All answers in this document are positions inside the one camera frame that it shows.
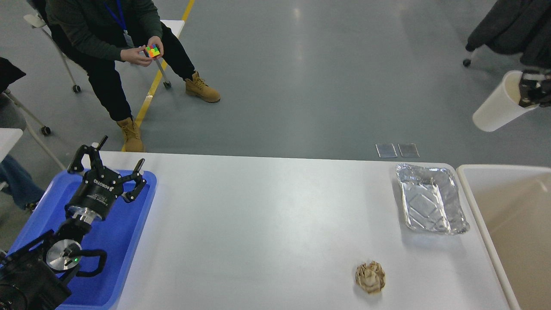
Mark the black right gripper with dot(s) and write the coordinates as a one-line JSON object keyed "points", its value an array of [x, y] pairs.
{"points": [[534, 89]]}

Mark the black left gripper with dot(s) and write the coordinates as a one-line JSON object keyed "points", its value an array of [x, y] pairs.
{"points": [[95, 191]]}

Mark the white paper cup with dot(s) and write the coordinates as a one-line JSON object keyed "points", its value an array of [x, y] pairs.
{"points": [[502, 106]]}

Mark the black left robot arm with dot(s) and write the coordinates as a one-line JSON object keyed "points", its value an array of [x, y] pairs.
{"points": [[37, 276]]}

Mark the blue plastic tray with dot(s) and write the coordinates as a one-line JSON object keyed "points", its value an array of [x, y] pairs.
{"points": [[118, 235]]}

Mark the chair with dark coat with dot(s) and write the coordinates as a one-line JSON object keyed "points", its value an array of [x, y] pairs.
{"points": [[516, 26]]}

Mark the blue jeans leg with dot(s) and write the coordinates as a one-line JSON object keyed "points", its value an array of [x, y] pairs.
{"points": [[20, 185]]}

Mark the white side table corner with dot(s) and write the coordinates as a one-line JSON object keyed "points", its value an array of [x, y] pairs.
{"points": [[8, 138]]}

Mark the beige plastic bin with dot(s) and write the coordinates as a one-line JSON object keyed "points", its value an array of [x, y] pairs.
{"points": [[512, 209]]}

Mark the grey chair at left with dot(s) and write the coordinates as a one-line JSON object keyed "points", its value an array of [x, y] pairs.
{"points": [[13, 114]]}

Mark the right floor metal plate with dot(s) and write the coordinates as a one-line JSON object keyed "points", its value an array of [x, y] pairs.
{"points": [[408, 150]]}

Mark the floor metal plate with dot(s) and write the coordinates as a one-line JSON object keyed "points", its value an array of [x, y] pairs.
{"points": [[386, 150], [408, 150]]}

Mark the colourful puzzle cube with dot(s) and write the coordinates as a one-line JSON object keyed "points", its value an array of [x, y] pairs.
{"points": [[152, 51]]}

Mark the seated person dark clothes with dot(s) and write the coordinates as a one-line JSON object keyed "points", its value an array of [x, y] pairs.
{"points": [[95, 34]]}

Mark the aluminium foil tray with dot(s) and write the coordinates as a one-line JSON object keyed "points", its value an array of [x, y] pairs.
{"points": [[431, 200]]}

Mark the left floor metal plate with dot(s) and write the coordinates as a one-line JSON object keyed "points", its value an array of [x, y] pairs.
{"points": [[386, 150]]}

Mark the crumpled brown paper ball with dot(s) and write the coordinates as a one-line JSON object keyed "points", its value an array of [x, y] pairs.
{"points": [[371, 277]]}

